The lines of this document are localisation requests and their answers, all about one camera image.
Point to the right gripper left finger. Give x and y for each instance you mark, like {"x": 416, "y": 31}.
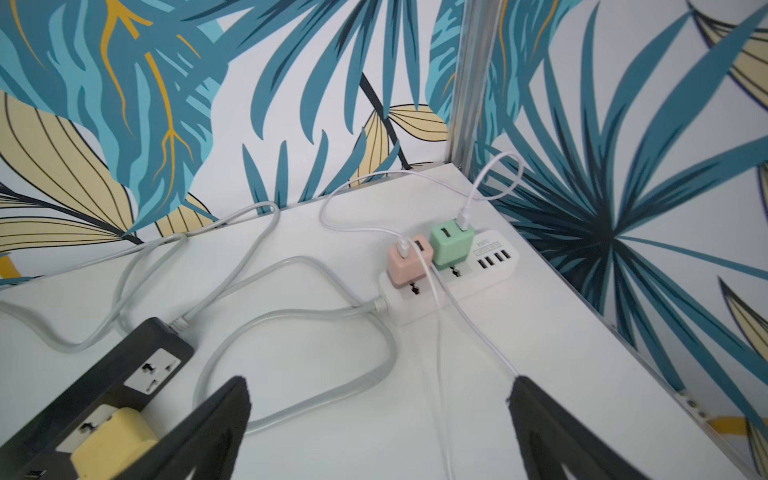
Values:
{"x": 203, "y": 446}

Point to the white power strip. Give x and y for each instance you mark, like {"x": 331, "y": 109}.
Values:
{"x": 491, "y": 261}

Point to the green charger plug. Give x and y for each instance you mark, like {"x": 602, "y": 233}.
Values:
{"x": 450, "y": 243}

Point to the pink charger plug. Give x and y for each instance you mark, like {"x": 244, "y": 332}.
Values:
{"x": 404, "y": 270}

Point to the yellow charger plug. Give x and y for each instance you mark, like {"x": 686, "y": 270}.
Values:
{"x": 114, "y": 446}

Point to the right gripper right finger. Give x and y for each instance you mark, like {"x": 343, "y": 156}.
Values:
{"x": 554, "y": 444}

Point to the white charging cable mint phone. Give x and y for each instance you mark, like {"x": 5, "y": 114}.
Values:
{"x": 464, "y": 219}

